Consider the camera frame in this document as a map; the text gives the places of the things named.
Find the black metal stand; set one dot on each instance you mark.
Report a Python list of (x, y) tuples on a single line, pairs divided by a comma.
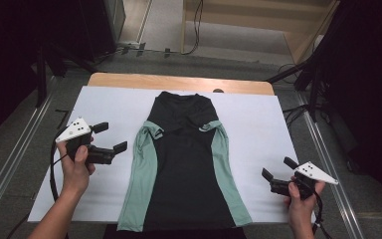
[(41, 76), (313, 93)]

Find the light wooden shelf unit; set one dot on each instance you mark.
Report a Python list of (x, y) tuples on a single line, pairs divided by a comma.
[(245, 20)]

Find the white board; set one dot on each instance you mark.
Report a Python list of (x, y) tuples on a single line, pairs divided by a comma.
[(262, 132)]

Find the black cabinet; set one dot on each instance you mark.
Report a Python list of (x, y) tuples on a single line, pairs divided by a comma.
[(96, 26)]

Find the dark curtain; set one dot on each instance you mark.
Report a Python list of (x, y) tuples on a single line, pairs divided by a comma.
[(6, 49), (371, 83)]

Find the wooden table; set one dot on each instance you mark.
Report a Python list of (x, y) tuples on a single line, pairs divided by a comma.
[(179, 82)]

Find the person's dark clothing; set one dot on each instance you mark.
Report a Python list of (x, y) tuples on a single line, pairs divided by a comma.
[(179, 235)]

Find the dark round table grommet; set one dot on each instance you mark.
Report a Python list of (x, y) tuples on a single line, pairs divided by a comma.
[(218, 90)]

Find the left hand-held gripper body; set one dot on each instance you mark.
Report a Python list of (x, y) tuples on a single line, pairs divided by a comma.
[(76, 129)]

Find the person's left hand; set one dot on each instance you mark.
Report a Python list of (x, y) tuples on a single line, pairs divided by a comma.
[(76, 176)]

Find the metal floor rail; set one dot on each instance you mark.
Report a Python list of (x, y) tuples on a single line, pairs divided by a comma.
[(325, 159), (20, 146)]

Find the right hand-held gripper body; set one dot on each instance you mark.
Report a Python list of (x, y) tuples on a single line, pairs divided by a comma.
[(315, 173)]

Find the person's right hand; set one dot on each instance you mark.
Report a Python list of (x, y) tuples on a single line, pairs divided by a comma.
[(301, 212)]

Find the black and green t-shirt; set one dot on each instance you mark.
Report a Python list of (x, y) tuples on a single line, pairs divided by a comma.
[(185, 166)]

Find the small black floor bracket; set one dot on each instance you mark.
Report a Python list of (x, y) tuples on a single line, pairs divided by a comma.
[(141, 49), (167, 52)]

